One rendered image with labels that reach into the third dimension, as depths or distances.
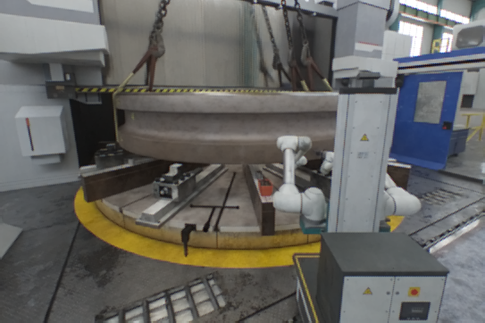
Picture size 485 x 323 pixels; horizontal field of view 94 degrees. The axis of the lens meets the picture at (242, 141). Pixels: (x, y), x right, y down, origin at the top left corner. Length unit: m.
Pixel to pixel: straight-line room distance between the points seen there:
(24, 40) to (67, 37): 0.41
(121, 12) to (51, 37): 2.27
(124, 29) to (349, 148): 4.89
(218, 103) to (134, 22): 3.27
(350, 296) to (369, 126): 0.99
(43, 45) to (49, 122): 1.93
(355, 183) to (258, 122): 1.62
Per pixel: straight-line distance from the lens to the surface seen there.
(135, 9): 5.69
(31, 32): 3.69
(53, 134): 5.26
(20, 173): 5.95
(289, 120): 3.11
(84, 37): 3.61
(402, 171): 4.18
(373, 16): 7.23
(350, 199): 1.76
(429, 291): 1.73
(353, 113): 1.60
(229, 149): 2.87
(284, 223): 2.75
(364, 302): 1.61
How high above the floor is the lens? 1.73
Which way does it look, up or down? 11 degrees down
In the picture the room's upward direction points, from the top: straight up
